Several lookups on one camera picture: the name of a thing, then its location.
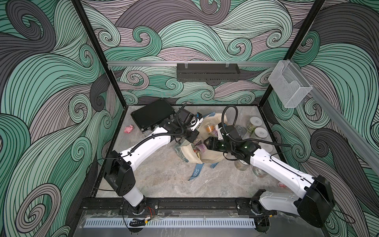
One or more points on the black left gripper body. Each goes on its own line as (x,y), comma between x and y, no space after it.
(189,136)

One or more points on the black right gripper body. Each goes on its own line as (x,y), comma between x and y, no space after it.
(220,145)

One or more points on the beige canvas tote bag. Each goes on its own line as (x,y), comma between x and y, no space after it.
(196,152)

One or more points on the green label seed jar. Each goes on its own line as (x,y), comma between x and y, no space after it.
(253,123)

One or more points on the clear teal rim jar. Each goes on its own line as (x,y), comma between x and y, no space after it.
(259,172)

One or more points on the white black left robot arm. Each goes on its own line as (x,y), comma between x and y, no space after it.
(119,169)

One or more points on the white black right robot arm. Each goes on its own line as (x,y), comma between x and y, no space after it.
(312,198)

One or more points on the purple white label jar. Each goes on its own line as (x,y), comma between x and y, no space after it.
(201,148)

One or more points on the black hard case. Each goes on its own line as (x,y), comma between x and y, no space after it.
(151,115)

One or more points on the pink red small toy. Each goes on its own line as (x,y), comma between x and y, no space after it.
(281,185)

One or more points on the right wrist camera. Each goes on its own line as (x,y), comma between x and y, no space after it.
(222,134)

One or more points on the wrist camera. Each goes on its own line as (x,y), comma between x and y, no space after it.
(222,134)
(196,121)

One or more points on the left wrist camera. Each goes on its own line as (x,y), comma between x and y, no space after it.
(196,121)

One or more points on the black perforated wall shelf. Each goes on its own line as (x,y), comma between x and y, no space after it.
(209,73)

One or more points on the white slotted cable duct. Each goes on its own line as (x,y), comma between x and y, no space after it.
(245,223)

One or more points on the aluminium wall rail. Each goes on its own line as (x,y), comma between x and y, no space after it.
(138,63)

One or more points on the clear acrylic wall box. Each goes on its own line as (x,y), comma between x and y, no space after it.
(289,83)

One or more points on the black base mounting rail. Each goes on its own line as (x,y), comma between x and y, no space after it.
(242,206)

